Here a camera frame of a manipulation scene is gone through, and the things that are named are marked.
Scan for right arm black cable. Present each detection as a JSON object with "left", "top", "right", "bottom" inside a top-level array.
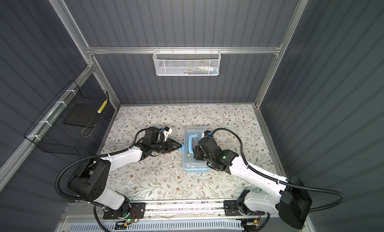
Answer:
[{"left": 211, "top": 127, "right": 346, "bottom": 212}]

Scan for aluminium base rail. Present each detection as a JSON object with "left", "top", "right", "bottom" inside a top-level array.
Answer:
[{"left": 62, "top": 199, "right": 269, "bottom": 219}]

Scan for light blue plastic tool box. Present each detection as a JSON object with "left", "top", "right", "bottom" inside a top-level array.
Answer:
[{"left": 179, "top": 125, "right": 211, "bottom": 173}]

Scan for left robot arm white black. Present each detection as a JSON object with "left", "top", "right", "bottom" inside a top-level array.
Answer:
[{"left": 67, "top": 126, "right": 182, "bottom": 214}]

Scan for items in white basket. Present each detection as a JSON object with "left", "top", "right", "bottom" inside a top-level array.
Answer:
[{"left": 178, "top": 66, "right": 219, "bottom": 75}]

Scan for yellow green tube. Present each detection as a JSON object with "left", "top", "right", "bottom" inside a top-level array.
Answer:
[{"left": 97, "top": 99, "right": 108, "bottom": 114}]

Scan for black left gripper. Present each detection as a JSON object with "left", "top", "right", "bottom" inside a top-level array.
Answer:
[{"left": 151, "top": 139, "right": 182, "bottom": 153}]

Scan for white wire mesh basket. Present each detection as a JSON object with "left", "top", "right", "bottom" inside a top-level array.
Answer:
[{"left": 153, "top": 51, "right": 222, "bottom": 76}]

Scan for black pad in basket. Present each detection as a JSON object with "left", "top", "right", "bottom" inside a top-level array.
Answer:
[{"left": 63, "top": 104, "right": 101, "bottom": 128}]

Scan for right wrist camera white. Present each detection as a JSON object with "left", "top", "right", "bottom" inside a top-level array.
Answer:
[{"left": 202, "top": 130, "right": 213, "bottom": 138}]

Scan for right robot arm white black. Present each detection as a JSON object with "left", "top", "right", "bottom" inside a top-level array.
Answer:
[{"left": 193, "top": 136, "right": 312, "bottom": 230}]

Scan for clear tool box lid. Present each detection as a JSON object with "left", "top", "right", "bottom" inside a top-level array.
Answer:
[{"left": 183, "top": 125, "right": 210, "bottom": 169}]

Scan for black wire mesh basket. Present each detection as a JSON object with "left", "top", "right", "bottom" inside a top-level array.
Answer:
[{"left": 24, "top": 81, "right": 109, "bottom": 155}]

